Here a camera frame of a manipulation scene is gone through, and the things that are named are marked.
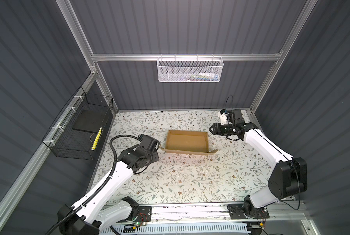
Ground pens in white basket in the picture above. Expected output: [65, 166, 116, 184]
[180, 72, 220, 82]

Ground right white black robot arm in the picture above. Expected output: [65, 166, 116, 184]
[209, 109, 308, 217]

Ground yellow marker pen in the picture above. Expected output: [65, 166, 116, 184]
[91, 128, 102, 151]

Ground floral patterned table mat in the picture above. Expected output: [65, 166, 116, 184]
[93, 110, 274, 206]

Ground black wire basket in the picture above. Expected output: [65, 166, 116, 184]
[42, 88, 114, 160]

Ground brown cardboard box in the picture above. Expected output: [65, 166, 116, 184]
[160, 130, 218, 155]

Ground aluminium mounting rail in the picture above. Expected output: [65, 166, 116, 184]
[69, 201, 310, 227]

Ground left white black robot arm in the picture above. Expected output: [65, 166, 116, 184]
[47, 134, 160, 235]

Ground black corrugated cable conduit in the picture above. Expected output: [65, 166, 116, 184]
[44, 134, 142, 235]

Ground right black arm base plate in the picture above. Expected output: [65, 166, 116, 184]
[227, 203, 270, 220]

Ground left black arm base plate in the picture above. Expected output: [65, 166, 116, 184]
[122, 206, 152, 223]

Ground white wire mesh basket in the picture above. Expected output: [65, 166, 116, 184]
[156, 56, 224, 83]

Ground black foam pad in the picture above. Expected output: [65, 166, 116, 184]
[72, 110, 108, 134]

